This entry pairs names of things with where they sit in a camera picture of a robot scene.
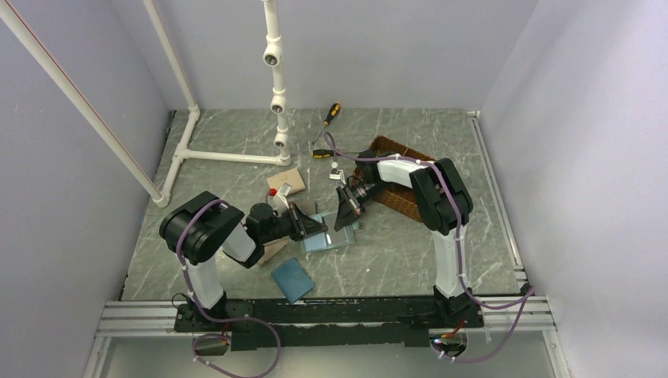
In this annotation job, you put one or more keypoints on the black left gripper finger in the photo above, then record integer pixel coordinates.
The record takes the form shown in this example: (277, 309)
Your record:
(308, 226)
(296, 232)

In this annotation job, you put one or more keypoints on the black yellow screwdriver far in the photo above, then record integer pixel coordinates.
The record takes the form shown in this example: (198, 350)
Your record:
(332, 113)

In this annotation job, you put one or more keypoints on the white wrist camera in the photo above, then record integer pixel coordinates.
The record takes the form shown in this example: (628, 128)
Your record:
(278, 197)
(336, 173)

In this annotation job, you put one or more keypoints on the white PVC pipe frame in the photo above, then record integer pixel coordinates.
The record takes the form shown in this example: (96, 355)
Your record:
(78, 67)

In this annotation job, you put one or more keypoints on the aluminium front rail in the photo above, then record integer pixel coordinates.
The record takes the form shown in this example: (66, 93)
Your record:
(137, 319)

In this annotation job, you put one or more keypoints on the brown woven divided basket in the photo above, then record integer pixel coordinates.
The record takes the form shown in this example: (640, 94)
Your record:
(394, 191)

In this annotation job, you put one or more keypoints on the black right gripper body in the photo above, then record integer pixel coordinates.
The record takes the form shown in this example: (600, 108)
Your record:
(364, 191)

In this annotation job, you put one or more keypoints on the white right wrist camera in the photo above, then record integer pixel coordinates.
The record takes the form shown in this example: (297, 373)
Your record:
(336, 173)

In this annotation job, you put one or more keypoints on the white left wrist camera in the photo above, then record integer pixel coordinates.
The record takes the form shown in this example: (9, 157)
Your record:
(278, 197)

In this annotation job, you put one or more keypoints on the black yellow screwdriver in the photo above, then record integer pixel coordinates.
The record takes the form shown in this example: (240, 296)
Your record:
(322, 153)
(332, 113)

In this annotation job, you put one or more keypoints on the black yellow screwdriver near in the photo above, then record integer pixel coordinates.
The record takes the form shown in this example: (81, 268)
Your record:
(322, 153)

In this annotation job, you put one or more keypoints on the blue card holder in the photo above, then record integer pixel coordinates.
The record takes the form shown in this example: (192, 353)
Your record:
(292, 280)

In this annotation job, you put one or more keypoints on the beige card holder near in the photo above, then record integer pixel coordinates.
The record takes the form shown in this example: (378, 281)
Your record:
(273, 248)

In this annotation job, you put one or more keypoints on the beige card holder far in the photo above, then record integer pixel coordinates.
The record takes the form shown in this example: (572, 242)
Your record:
(291, 177)

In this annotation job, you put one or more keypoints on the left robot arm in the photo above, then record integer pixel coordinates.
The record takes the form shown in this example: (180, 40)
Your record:
(206, 224)

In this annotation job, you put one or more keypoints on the beige card holder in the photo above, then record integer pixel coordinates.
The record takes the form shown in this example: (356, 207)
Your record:
(273, 248)
(291, 177)

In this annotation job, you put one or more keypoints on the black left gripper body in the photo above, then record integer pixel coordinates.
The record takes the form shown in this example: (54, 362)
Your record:
(281, 228)

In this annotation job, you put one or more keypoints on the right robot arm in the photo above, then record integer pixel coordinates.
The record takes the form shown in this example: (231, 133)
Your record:
(443, 203)

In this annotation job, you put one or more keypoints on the green card holder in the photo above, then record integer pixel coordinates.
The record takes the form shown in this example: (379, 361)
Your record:
(330, 239)

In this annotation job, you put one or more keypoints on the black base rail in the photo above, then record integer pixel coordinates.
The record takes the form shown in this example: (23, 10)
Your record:
(264, 323)

